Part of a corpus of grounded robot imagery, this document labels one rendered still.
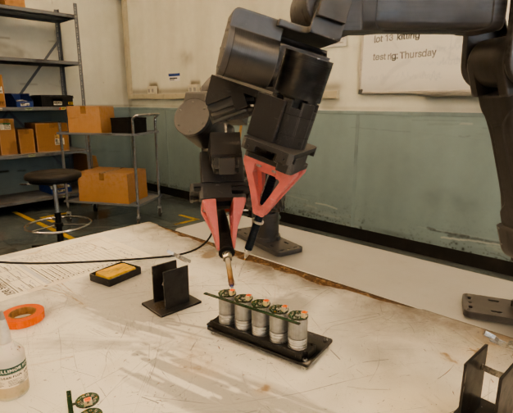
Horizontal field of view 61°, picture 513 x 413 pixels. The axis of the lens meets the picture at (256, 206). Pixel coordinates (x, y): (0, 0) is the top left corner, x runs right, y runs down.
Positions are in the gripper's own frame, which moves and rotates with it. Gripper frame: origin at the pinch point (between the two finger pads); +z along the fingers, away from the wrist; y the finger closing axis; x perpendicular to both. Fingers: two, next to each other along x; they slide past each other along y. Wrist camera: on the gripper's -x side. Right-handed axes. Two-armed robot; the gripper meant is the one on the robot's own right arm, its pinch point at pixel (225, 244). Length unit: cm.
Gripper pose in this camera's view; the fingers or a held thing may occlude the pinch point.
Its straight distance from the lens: 68.4
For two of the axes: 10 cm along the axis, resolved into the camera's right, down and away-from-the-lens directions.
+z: 0.9, 9.6, -2.6
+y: 9.8, -0.4, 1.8
